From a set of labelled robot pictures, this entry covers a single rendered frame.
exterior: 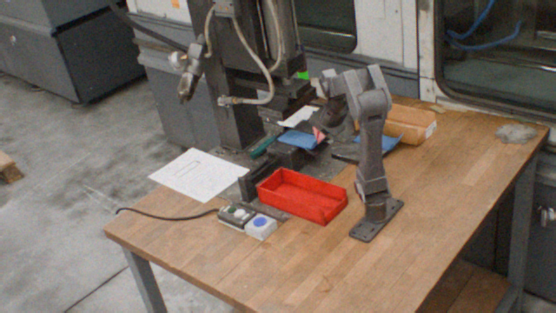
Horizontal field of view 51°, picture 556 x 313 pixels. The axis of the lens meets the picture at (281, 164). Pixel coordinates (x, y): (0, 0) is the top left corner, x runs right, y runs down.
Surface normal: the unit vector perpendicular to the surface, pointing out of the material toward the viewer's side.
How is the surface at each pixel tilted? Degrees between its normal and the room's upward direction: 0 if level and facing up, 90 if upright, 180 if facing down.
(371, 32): 90
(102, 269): 0
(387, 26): 90
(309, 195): 0
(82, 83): 90
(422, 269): 0
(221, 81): 90
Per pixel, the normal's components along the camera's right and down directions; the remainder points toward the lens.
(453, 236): -0.15, -0.83
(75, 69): 0.73, 0.28
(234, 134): -0.62, 0.50
